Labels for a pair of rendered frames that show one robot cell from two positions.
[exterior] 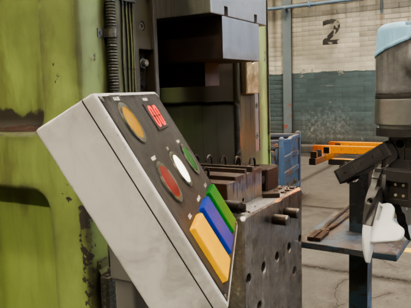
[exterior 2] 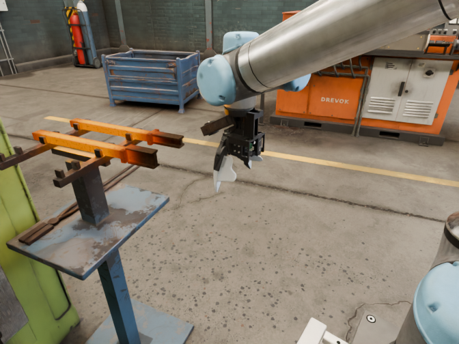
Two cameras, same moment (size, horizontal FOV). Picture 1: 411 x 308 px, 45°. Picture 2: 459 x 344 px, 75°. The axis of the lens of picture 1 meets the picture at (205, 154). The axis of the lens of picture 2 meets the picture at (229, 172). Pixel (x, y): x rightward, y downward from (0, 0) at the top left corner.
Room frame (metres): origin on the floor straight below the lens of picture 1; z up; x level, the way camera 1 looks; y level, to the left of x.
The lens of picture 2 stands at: (0.73, -0.81, 1.34)
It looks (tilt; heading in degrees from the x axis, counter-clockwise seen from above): 29 degrees down; 352
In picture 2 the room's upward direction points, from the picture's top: straight up
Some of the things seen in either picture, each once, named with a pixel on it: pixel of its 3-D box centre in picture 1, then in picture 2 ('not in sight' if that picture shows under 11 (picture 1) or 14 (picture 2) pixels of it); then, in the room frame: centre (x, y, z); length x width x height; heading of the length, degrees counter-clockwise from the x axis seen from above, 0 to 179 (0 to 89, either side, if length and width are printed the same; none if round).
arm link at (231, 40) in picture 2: not in sight; (242, 61); (1.39, -0.93, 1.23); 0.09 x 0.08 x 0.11; 37
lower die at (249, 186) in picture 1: (175, 180); not in sight; (1.34, 0.08, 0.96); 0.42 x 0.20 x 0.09; 59
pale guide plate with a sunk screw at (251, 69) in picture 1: (249, 66); not in sight; (1.57, -0.15, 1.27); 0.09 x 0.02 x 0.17; 149
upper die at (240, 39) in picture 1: (170, 46); not in sight; (1.34, 0.08, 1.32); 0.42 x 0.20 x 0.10; 59
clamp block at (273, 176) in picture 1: (254, 176); not in sight; (1.42, -0.14, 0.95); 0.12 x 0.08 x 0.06; 59
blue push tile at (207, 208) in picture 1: (214, 225); not in sight; (0.70, -0.01, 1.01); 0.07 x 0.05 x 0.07; 174
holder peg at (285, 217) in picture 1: (281, 219); not in sight; (1.22, -0.18, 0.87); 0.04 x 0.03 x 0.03; 59
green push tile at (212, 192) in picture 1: (219, 209); not in sight; (0.80, -0.02, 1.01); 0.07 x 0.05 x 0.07; 174
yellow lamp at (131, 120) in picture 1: (132, 122); not in sight; (0.61, 0.09, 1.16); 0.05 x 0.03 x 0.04; 149
